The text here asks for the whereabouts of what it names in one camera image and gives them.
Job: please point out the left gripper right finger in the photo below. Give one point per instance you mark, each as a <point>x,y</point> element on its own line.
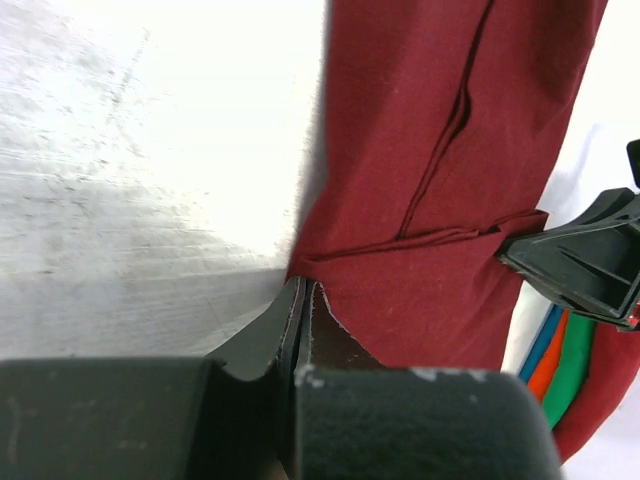
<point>323,342</point>

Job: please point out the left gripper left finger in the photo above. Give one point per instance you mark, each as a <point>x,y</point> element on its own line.
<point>251,392</point>

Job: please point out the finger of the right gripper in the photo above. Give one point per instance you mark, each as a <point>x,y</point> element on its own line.
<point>590,265</point>

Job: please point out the dark red t shirt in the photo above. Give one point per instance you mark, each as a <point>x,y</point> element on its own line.
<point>444,120</point>

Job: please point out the blue cloth piece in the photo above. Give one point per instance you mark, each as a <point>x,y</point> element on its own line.
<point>541,343</point>

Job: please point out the folded bright red t shirt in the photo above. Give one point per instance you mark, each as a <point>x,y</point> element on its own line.
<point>612,368</point>

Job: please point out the folded green t shirt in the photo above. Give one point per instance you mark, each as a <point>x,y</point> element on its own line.
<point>571,371</point>

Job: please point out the folded orange t shirt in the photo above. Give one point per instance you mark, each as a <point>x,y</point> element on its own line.
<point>545,369</point>

